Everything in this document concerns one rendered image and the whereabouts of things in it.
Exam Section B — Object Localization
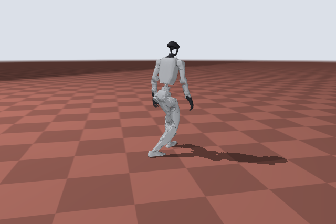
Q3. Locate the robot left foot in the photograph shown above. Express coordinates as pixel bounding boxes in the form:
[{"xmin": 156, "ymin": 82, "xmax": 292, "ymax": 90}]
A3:
[{"xmin": 166, "ymin": 141, "xmax": 177, "ymax": 148}]

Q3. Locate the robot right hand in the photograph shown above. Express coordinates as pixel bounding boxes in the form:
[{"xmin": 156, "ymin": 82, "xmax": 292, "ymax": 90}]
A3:
[{"xmin": 186, "ymin": 96, "xmax": 194, "ymax": 111}]

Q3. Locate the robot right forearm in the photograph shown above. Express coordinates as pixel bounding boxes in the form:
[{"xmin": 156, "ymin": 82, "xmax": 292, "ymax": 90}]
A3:
[{"xmin": 182, "ymin": 77, "xmax": 191, "ymax": 98}]

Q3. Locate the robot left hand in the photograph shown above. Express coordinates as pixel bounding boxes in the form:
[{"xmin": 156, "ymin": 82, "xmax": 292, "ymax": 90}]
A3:
[{"xmin": 152, "ymin": 92, "xmax": 159, "ymax": 107}]

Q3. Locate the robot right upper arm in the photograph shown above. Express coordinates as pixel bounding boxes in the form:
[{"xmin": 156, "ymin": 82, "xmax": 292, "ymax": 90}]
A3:
[{"xmin": 176, "ymin": 59, "xmax": 185, "ymax": 84}]

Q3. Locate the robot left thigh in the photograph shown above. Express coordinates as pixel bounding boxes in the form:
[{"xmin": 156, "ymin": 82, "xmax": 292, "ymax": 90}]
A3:
[{"xmin": 153, "ymin": 93, "xmax": 172, "ymax": 122}]

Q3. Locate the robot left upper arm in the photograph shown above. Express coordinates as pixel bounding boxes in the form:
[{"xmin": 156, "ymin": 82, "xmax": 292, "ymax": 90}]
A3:
[{"xmin": 152, "ymin": 59, "xmax": 161, "ymax": 81}]

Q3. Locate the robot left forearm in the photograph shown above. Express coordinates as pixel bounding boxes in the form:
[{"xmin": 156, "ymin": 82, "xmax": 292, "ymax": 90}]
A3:
[{"xmin": 151, "ymin": 80, "xmax": 157, "ymax": 95}]

